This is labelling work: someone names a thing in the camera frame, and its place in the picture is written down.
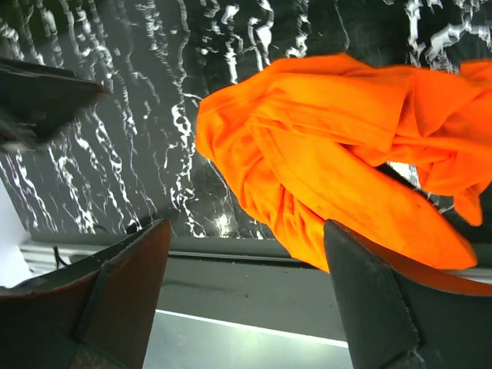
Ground orange t shirt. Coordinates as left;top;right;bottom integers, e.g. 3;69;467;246
196;54;491;271

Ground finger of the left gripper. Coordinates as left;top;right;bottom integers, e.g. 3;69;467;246
1;58;108;153

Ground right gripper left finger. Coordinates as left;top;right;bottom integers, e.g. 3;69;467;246
1;220;171;368

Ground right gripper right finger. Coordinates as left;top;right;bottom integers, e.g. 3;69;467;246
324;221;491;368

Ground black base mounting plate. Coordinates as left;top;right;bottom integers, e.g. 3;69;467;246
22;234;349;341

